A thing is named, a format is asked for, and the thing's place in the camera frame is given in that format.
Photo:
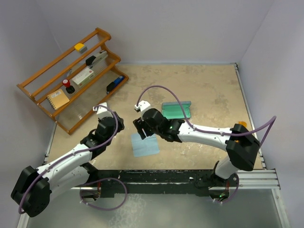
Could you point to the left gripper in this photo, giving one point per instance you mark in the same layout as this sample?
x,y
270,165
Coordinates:
x,y
120,125

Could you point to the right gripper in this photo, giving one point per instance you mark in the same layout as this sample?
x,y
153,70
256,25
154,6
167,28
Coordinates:
x,y
140,130

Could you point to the blue cleaning cloth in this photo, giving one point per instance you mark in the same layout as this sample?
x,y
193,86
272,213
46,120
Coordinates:
x,y
145,147

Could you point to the grey glasses case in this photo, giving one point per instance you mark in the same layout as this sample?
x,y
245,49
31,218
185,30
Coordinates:
x,y
172,110

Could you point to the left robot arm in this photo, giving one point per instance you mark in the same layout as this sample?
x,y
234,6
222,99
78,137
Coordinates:
x,y
35,188

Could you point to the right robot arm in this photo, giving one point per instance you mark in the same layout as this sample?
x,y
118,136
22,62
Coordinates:
x,y
242,148

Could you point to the orange sunglasses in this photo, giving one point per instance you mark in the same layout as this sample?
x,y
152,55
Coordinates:
x,y
243,123

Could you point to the red black stamp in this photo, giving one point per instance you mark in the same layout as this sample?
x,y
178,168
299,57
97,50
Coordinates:
x,y
69,88

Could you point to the wooden shelf rack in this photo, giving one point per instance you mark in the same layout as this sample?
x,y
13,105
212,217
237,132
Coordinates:
x,y
49,79

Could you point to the white green box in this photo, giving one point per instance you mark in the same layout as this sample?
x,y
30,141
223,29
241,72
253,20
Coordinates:
x,y
83,77

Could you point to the brown spiral notebook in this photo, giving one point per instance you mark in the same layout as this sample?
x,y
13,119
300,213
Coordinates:
x,y
58,99

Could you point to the black white stapler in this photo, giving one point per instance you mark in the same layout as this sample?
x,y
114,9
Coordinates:
x,y
94,58

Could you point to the yellow grey eraser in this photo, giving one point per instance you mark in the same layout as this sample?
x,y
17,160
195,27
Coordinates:
x,y
80,48

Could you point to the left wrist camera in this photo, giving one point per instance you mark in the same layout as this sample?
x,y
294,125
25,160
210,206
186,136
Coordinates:
x,y
102,111

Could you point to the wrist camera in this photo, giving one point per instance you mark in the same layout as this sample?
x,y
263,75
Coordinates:
x,y
102,111
142,106

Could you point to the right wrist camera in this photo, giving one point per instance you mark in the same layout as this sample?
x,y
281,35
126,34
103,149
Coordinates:
x,y
142,106

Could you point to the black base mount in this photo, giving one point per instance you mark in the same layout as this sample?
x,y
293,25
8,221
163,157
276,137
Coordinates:
x,y
201,183

